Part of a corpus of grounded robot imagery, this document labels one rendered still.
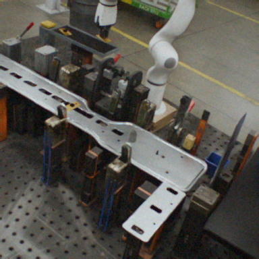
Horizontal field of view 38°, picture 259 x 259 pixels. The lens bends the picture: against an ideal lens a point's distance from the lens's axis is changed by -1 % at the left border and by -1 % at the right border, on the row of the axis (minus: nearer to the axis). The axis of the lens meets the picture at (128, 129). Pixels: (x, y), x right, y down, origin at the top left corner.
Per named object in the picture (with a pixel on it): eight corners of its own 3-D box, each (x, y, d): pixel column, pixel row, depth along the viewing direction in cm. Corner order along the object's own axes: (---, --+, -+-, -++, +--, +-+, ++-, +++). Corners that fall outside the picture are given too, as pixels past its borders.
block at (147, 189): (117, 238, 155) (128, 191, 139) (132, 222, 163) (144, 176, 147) (136, 251, 152) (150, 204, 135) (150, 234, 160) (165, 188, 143)
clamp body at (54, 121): (36, 180, 173) (37, 120, 153) (54, 167, 182) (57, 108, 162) (50, 190, 170) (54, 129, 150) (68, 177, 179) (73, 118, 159)
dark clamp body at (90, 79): (71, 137, 204) (77, 75, 181) (87, 127, 213) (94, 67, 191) (86, 146, 200) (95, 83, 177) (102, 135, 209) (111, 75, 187)
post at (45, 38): (36, 92, 232) (38, 25, 206) (44, 88, 237) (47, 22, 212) (44, 98, 229) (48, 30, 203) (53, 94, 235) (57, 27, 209)
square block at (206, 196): (168, 254, 153) (192, 194, 132) (177, 242, 158) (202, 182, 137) (185, 266, 150) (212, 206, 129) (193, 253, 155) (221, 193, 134)
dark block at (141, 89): (119, 157, 196) (133, 88, 172) (127, 151, 201) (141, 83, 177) (127, 162, 195) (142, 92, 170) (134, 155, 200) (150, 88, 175)
